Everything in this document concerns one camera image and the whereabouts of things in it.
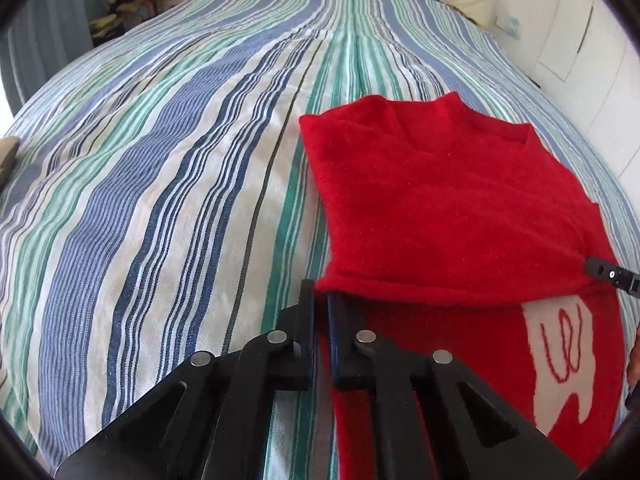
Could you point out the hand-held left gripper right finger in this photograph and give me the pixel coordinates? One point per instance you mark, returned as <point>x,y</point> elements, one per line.
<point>350,355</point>

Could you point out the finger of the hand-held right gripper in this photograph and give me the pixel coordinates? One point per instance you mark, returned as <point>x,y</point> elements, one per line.
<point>612,272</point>

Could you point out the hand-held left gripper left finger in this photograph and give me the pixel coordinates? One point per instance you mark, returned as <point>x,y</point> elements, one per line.
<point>300,332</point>

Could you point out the red sweater with white figure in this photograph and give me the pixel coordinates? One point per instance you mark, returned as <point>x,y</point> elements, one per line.
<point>440,200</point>

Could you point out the striped bed cover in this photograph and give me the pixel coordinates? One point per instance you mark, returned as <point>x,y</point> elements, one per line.
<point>150,185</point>

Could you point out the white wardrobe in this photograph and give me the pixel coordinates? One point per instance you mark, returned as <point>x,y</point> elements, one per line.
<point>595,60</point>

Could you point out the beige patterned cushion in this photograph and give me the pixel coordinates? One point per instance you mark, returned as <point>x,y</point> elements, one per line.
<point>7,157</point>

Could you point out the blue curtain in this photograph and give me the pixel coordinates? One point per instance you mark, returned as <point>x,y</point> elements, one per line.
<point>45,45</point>

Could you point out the white wall socket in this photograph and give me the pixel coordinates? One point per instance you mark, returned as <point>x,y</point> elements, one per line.
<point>509,25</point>

